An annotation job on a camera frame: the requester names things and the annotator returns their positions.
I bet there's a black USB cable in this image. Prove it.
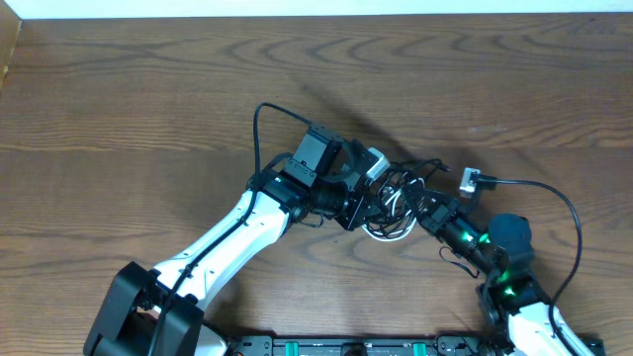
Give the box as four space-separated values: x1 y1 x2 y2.
365 157 452 239

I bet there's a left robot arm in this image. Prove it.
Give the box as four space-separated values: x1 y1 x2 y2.
83 125 389 355

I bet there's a white USB cable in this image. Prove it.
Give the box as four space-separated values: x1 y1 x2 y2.
361 177 426 243

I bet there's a wooden side panel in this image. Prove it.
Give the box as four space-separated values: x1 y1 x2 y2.
0 0 23 88

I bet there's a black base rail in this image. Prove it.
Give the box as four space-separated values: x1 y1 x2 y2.
226 333 504 356

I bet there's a right camera black cable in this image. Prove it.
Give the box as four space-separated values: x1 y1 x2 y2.
474 172 594 356

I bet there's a left camera black cable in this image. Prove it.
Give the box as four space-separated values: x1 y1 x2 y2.
146 101 315 356

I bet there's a camera black cable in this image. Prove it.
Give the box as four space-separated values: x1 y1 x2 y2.
146 101 315 356
474 172 594 356

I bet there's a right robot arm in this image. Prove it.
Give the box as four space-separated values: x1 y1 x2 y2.
402 174 592 355

